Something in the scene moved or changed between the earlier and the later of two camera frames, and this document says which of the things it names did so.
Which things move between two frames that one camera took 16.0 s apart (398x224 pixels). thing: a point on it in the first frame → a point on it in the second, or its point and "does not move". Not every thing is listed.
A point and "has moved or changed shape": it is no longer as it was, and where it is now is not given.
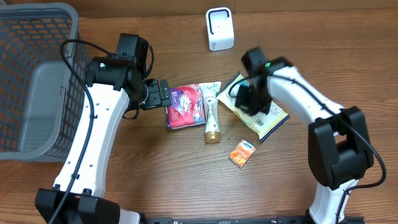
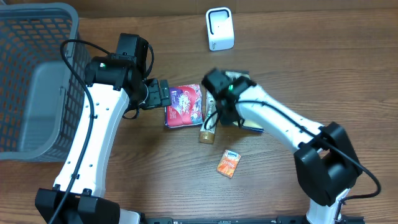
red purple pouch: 187,106 does not move
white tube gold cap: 210,91 has moved or changed shape
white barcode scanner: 220,26 does not move
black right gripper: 242,102 → 227,119
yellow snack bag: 262,125 has moved or changed shape
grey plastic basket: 43,102 does not move
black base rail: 278,219 does not move
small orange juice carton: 242,154 → 228,163
